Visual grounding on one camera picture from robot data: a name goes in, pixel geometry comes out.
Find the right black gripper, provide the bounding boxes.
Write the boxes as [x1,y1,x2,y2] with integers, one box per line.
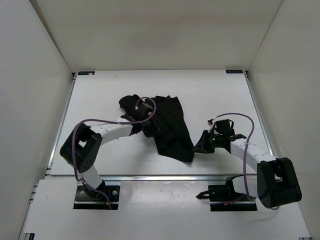
[192,129,223,154]

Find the black pleated skirt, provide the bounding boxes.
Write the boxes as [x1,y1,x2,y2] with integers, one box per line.
[119,94,194,163]

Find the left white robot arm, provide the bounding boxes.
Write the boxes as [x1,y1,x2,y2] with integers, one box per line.
[59,100,157,199]

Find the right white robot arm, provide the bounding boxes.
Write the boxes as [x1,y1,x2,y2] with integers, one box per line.
[192,119,303,209]

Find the left blue corner label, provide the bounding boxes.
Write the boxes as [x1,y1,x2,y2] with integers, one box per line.
[77,71,95,76]

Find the blue corner label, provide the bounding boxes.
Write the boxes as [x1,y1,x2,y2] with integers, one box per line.
[225,69,243,74]
[77,71,95,76]

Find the right blue corner label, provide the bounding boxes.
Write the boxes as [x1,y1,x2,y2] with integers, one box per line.
[225,69,243,74]

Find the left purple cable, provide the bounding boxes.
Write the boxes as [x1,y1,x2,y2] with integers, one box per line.
[71,97,158,211]

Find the purple cable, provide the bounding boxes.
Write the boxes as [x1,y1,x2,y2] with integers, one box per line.
[207,112,282,210]
[71,97,158,211]

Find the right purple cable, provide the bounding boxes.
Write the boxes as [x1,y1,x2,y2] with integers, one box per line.
[207,112,282,210]

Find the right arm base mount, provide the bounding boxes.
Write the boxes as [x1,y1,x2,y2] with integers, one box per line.
[196,175,258,212]

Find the aluminium front rail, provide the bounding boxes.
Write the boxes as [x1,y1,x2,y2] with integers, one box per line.
[101,174,239,182]

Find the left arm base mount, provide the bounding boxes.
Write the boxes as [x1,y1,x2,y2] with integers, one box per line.
[73,184,121,211]

